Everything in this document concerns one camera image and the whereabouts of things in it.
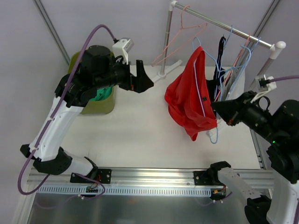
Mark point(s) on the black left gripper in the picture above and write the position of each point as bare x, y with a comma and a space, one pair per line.
131, 79

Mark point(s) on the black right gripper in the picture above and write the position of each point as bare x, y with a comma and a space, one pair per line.
237, 113

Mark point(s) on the green tank top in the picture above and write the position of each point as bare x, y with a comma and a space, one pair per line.
102, 94

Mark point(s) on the red tank top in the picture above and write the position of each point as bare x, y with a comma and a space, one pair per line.
188, 99

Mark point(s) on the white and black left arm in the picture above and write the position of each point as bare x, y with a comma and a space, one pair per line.
46, 151

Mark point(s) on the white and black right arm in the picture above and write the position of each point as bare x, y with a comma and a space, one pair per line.
281, 130

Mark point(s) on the black tank top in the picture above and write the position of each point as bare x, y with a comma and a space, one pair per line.
219, 72

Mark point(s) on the white garment on rack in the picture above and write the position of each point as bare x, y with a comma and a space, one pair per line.
232, 91

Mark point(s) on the olive green plastic basket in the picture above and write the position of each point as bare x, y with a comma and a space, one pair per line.
100, 107

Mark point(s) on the silver and white clothes rack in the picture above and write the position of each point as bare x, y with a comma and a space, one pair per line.
275, 49

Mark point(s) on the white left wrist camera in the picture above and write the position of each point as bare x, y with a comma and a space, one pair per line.
122, 47

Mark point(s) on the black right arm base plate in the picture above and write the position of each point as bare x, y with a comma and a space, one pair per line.
202, 178

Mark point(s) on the aluminium frame rail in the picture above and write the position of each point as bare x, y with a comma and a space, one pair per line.
168, 177

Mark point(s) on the white slotted cable duct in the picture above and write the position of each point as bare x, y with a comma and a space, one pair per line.
126, 190

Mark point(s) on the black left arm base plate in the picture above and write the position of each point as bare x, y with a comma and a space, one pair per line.
101, 175

